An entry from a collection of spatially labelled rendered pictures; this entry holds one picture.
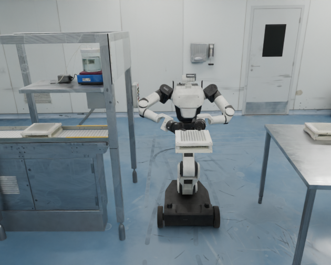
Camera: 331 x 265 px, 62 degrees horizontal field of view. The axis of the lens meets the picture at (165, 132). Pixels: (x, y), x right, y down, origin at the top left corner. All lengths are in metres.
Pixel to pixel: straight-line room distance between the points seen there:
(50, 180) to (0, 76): 4.29
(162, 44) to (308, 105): 3.34
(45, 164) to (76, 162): 0.27
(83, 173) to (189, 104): 1.09
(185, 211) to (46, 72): 4.45
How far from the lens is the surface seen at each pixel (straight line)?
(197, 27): 5.65
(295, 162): 2.13
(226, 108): 2.36
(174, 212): 2.62
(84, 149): 2.31
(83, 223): 2.79
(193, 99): 2.39
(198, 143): 1.81
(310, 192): 1.95
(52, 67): 6.12
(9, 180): 2.77
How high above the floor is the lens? 1.79
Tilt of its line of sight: 21 degrees down
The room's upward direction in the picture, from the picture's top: 1 degrees counter-clockwise
